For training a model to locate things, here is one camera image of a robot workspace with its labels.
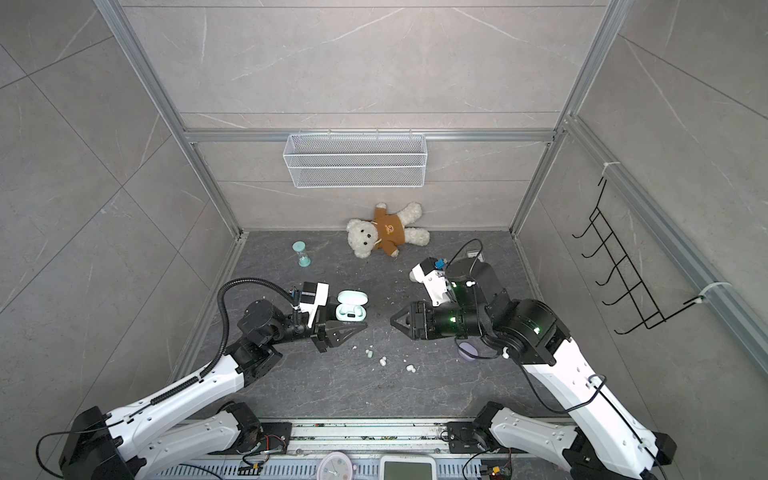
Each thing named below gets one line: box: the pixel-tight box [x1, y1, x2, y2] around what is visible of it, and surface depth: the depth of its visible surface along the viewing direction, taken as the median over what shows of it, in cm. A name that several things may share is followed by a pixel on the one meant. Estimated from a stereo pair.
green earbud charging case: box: [335, 290, 369, 322], surface depth 58 cm
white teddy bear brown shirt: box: [346, 202, 430, 258], surface depth 113 cm
